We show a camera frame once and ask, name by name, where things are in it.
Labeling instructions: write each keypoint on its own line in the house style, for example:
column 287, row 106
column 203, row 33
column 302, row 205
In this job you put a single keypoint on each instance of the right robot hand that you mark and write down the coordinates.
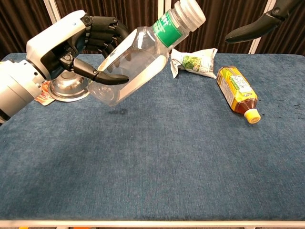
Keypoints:
column 252, row 29

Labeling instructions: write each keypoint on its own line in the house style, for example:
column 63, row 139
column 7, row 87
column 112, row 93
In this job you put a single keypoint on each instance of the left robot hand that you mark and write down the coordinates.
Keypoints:
column 57, row 31

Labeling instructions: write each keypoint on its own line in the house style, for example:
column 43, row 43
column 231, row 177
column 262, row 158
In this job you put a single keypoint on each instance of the white ribbed bottle cap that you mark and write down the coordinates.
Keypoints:
column 193, row 13

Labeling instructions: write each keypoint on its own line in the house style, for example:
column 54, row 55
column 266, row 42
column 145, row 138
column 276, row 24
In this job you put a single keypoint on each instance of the transparent plastic bottle green label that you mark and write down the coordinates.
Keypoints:
column 140, row 59

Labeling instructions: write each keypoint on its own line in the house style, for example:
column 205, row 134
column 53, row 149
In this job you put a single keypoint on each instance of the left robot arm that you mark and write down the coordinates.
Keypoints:
column 16, row 86

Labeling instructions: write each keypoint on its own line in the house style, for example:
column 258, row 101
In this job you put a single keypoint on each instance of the yellow tea bottle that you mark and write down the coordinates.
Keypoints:
column 234, row 88

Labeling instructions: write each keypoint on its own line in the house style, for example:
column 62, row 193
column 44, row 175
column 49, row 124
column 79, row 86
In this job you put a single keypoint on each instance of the dark brown pleated screen panel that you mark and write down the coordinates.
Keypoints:
column 219, row 16
column 293, row 33
column 21, row 21
column 133, row 12

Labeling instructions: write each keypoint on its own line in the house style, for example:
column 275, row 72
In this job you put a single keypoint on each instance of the stainless steel bowl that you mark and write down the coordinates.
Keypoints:
column 69, row 88

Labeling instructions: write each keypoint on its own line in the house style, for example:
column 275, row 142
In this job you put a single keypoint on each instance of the crumpled white green snack bag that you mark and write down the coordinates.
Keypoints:
column 193, row 62

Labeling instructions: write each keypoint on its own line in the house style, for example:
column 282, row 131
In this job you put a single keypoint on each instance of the orange spout pouch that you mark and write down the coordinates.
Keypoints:
column 44, row 97

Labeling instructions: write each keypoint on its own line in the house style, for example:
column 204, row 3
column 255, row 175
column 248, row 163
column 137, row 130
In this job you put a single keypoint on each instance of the blue table cloth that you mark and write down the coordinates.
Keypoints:
column 152, row 162

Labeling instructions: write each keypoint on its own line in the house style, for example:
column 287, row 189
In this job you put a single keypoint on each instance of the white table frame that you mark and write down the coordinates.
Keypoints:
column 152, row 224

